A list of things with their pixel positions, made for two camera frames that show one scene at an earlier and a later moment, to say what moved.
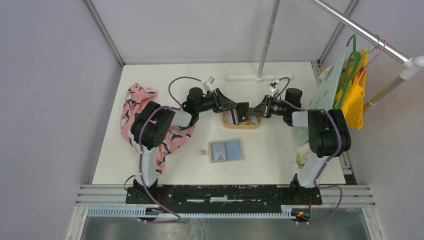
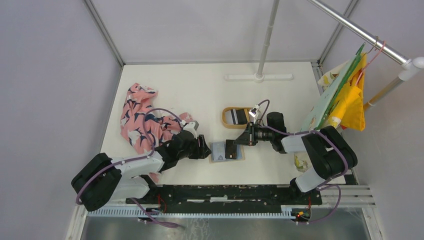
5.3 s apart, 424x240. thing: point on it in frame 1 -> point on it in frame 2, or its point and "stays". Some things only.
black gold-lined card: x=243 y=108 -> x=230 y=149
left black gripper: x=222 y=103 -> x=201 y=151
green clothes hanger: x=355 y=56 -> x=339 y=88
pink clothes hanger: x=368 y=62 stays
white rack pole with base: x=259 y=77 stays
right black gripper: x=263 y=109 -> x=244 y=138
